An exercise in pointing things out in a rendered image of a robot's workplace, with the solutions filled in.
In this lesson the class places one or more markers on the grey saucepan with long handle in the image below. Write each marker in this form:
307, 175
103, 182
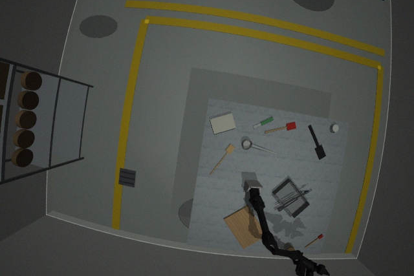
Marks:
248, 143

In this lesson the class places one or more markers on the light brown wooden board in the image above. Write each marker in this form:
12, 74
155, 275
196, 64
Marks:
244, 226

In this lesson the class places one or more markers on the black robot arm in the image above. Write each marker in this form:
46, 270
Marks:
268, 238

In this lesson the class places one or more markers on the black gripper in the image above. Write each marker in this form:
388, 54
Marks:
320, 269

